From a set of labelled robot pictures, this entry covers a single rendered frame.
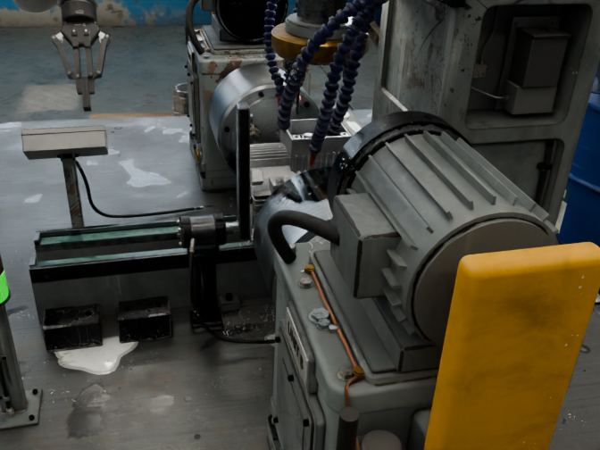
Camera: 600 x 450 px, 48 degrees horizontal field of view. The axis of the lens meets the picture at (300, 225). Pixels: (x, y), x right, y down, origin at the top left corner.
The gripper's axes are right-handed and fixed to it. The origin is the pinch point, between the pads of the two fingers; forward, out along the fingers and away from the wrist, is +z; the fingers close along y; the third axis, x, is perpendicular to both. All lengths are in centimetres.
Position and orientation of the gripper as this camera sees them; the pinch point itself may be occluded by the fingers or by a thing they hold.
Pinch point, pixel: (86, 94)
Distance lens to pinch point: 157.7
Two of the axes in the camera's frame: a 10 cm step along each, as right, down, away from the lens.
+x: -2.1, 1.4, 9.7
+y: 9.7, -0.9, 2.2
